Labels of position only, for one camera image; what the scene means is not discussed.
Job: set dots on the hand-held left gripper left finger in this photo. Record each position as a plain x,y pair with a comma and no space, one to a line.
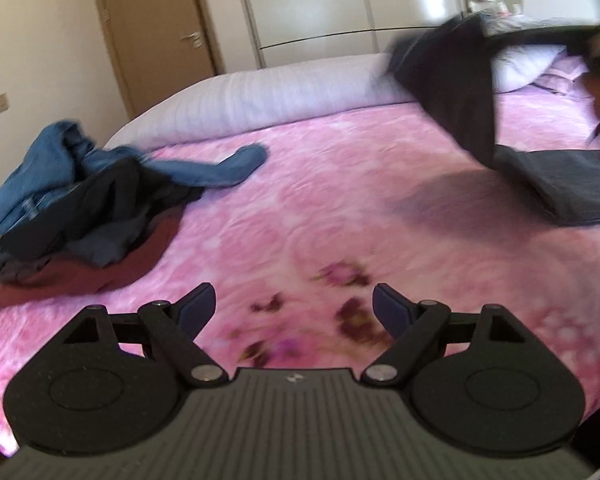
197,307

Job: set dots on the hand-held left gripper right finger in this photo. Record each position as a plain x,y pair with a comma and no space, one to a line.
390,310

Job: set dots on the grey jeans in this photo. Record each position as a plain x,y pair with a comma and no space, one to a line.
565,180

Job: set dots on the black garment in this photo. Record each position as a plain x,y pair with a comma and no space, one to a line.
100,210
455,80

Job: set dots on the purple pillow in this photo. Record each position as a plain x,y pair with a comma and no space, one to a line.
562,77

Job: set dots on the dark red garment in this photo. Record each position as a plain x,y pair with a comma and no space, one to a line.
95,270

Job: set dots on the pink floral blanket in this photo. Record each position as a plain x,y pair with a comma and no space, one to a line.
305,210

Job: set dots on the black crumpled garment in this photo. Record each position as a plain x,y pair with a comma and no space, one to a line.
100,210

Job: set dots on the blue jeans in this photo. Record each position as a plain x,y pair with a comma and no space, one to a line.
45,170

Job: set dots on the white long bolster pillow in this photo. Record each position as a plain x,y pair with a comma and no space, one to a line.
260,100

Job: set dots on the white wardrobe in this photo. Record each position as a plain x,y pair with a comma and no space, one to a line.
360,5

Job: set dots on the wooden door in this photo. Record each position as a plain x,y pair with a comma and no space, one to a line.
150,20

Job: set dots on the beige wall plate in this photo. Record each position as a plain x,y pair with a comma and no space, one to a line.
2,103

